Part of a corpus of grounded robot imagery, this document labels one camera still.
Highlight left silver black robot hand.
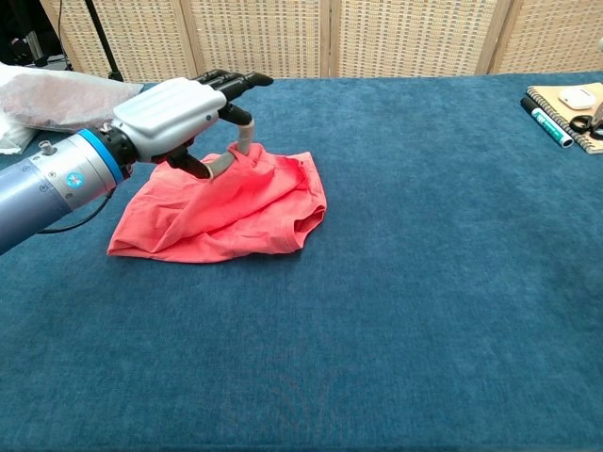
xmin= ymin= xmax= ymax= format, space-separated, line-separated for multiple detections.
xmin=110 ymin=69 xmax=274 ymax=181

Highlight coral red t-shirt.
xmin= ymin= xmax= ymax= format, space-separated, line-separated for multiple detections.
xmin=106 ymin=142 xmax=328 ymax=264

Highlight black tripod stand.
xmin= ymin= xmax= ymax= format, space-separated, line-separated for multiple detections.
xmin=84 ymin=0 xmax=124 ymax=84

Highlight frosted bag with maroon garment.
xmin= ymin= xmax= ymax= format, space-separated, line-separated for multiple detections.
xmin=0 ymin=63 xmax=156 ymax=134

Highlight white plastic garment bag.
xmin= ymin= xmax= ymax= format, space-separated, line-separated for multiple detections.
xmin=0 ymin=122 xmax=37 ymax=155

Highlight woven wooden folding screen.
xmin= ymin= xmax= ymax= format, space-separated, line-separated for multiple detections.
xmin=40 ymin=0 xmax=603 ymax=84

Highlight blue carpet table cover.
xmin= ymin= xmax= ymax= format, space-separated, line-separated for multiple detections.
xmin=0 ymin=70 xmax=603 ymax=452

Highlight black green marker pen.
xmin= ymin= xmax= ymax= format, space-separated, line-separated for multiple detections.
xmin=519 ymin=96 xmax=575 ymax=149

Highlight kraft spiral notebook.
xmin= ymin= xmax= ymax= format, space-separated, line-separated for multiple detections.
xmin=526 ymin=82 xmax=603 ymax=155

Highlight white earbuds case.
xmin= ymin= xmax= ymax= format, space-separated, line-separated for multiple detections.
xmin=558 ymin=87 xmax=595 ymax=110

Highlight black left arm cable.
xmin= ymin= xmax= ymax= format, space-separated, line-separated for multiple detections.
xmin=37 ymin=190 xmax=114 ymax=235

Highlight black-handled scissors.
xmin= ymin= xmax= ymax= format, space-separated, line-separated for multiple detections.
xmin=568 ymin=101 xmax=603 ymax=141

